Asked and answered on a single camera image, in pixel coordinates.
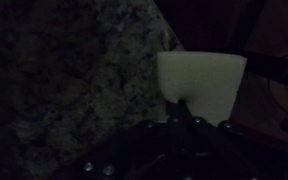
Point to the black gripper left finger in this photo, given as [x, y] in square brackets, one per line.
[172, 113]

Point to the pale yellow sponge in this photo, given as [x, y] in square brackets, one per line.
[200, 83]

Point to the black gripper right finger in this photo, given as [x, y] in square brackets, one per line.
[197, 130]

